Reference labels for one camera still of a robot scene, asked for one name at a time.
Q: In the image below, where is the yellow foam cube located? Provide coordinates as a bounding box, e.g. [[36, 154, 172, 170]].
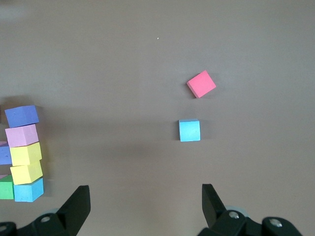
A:
[[9, 160, 44, 186], [9, 142, 43, 167]]

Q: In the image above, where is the purple foam cube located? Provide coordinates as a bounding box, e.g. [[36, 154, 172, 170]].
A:
[[0, 145, 13, 165], [4, 105, 40, 128]]

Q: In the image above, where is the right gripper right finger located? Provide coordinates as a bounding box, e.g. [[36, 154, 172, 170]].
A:
[[196, 183, 305, 236]]

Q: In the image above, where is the light blue foam cube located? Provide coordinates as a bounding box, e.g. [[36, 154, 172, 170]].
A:
[[13, 177, 45, 203], [178, 118, 201, 143]]

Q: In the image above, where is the green foam cube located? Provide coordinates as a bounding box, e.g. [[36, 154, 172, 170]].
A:
[[0, 175, 15, 200]]

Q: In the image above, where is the large table mat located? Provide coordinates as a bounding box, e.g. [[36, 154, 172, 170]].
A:
[[0, 0, 315, 236]]

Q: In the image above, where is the red foam cube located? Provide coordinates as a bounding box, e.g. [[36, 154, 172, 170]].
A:
[[186, 70, 217, 99]]

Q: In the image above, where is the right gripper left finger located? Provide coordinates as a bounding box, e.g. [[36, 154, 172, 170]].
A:
[[0, 185, 91, 236]]

